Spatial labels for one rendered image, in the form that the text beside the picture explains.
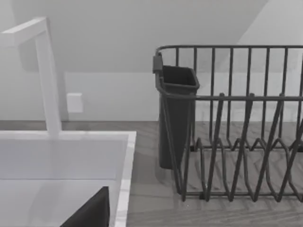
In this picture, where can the white wall socket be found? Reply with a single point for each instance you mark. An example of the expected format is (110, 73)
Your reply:
(75, 102)

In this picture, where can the tall white tap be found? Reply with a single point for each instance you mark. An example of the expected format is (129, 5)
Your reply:
(47, 78)

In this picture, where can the dark grey cutlery holder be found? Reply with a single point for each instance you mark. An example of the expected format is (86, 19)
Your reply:
(176, 113)

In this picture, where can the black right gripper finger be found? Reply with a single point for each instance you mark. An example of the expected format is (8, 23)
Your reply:
(94, 210)

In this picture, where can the white sink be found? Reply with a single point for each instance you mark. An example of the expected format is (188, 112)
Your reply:
(71, 165)

